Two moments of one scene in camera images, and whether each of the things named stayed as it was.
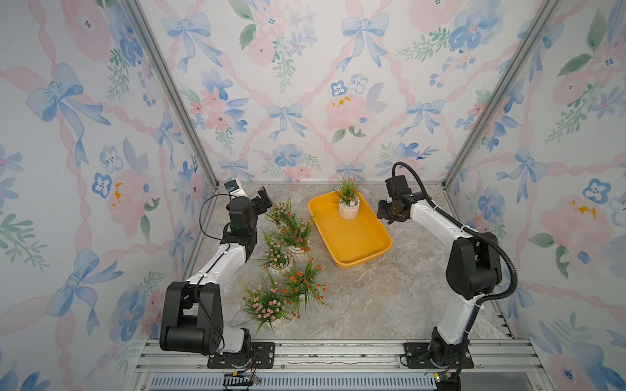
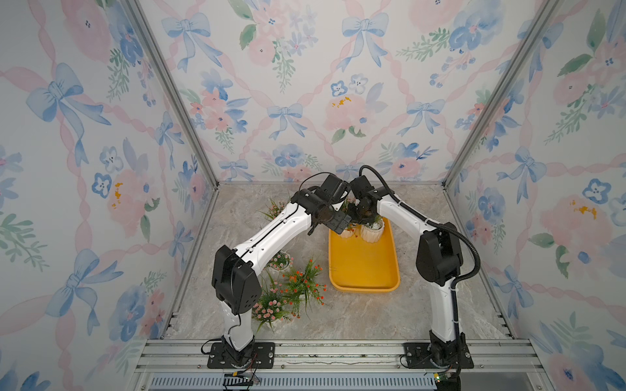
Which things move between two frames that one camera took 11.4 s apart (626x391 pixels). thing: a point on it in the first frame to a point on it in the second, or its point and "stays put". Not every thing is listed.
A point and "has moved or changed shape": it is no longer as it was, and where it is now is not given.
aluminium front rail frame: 342,365 stays put
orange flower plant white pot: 349,199 has moved or changed shape
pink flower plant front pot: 265,305 stays put
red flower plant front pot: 302,288 stays put
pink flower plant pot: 276,260 stays put
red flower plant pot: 295,233 to 353,230
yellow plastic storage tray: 354,242 has moved or changed shape
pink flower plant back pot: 279,213 stays put
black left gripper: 261,208 to 341,221
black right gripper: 381,211 to 363,217
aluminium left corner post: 179,84 stays put
